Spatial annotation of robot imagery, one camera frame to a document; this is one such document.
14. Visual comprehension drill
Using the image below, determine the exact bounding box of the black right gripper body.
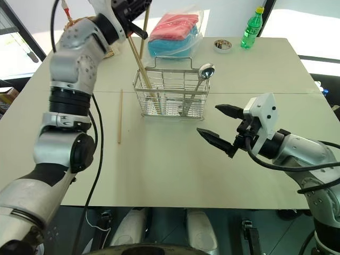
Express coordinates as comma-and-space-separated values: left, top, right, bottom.
233, 116, 262, 151

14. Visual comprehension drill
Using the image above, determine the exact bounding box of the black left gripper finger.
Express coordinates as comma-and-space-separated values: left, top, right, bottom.
129, 22, 148, 39

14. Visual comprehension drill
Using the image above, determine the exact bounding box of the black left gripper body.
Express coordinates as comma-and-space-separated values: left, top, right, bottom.
110, 0, 152, 30

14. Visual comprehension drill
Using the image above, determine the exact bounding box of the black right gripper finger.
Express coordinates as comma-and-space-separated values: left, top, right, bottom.
196, 128, 237, 159
214, 104, 244, 120

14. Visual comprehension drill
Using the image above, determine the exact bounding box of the wooden chopstick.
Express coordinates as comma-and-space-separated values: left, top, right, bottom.
126, 37, 162, 116
139, 6, 151, 63
117, 89, 124, 145
130, 39, 154, 90

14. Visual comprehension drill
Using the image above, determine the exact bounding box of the metal spoon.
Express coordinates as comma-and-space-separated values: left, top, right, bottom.
183, 63, 216, 116

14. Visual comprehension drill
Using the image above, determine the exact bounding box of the blue folded towel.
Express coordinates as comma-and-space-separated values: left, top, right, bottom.
148, 25, 200, 58

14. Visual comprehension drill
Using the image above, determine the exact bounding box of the pink folded towel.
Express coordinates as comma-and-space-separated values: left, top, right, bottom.
150, 12, 200, 42

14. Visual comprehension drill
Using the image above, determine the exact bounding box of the clear plastic bag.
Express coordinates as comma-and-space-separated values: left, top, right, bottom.
147, 4, 205, 64

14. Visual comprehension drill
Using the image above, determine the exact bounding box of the small round white tin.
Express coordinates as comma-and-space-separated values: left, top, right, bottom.
213, 39, 233, 55

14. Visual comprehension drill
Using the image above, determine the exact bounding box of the green plastic bottle yellow cap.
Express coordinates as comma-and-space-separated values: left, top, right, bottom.
240, 5, 265, 50

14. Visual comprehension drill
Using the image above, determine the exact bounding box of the blue and white object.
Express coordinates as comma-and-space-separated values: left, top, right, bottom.
316, 81, 330, 94

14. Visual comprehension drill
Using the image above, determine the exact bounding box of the white robot right leg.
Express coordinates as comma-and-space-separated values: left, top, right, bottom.
185, 209, 221, 252

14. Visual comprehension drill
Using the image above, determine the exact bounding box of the black upright pole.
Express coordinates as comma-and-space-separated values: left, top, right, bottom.
259, 0, 277, 38

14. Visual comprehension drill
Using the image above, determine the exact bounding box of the brown wooden box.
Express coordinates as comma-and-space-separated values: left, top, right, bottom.
0, 87, 19, 115

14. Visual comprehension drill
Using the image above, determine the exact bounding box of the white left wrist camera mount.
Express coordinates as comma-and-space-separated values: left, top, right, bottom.
89, 0, 127, 42

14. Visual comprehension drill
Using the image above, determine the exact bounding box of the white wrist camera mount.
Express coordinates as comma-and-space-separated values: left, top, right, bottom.
243, 92, 279, 155
89, 0, 127, 42

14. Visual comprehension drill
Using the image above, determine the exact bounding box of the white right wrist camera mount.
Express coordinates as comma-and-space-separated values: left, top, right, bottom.
243, 92, 279, 155

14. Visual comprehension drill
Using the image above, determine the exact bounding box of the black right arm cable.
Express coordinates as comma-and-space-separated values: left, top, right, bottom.
244, 135, 340, 195

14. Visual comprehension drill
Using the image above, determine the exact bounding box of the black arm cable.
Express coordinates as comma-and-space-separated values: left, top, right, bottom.
244, 135, 340, 195
50, 0, 104, 255

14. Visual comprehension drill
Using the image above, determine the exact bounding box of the silver wire basket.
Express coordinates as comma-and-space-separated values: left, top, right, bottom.
132, 56, 211, 120

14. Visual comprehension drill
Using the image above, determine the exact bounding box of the black bracket under table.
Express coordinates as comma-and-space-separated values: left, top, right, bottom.
95, 211, 114, 250
241, 219, 262, 255

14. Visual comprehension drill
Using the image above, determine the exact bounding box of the black window frame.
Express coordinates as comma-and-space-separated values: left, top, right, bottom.
0, 0, 47, 63

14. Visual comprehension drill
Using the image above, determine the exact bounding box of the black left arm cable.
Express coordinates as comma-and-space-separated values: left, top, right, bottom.
50, 0, 104, 255

